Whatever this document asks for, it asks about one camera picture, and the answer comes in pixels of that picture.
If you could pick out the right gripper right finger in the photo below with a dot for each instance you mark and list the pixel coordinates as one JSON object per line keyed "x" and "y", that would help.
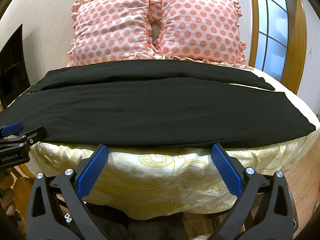
{"x": 274, "y": 218}

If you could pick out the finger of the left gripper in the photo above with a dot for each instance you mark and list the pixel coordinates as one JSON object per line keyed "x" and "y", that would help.
{"x": 12, "y": 129}
{"x": 32, "y": 137}

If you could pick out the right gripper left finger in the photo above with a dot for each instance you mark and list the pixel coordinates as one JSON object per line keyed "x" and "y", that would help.
{"x": 56, "y": 209}

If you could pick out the black pants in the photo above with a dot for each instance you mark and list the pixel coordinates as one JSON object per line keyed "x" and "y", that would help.
{"x": 154, "y": 103}

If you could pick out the person's left hand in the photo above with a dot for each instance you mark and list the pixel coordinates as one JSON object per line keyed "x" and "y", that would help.
{"x": 7, "y": 201}

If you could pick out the bed with yellow patterned sheet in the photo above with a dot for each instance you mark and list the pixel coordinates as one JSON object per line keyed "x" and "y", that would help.
{"x": 146, "y": 182}

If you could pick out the left pink polka-dot pillow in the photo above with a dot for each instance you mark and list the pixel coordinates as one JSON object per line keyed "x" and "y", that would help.
{"x": 110, "y": 30}

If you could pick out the pink polka-dot pillow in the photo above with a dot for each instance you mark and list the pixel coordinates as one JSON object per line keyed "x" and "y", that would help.
{"x": 110, "y": 30}
{"x": 199, "y": 30}

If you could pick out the wooden framed window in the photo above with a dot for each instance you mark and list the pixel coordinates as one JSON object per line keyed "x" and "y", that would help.
{"x": 279, "y": 40}

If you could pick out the right pink polka-dot pillow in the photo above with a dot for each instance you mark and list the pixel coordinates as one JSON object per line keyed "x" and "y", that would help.
{"x": 199, "y": 30}

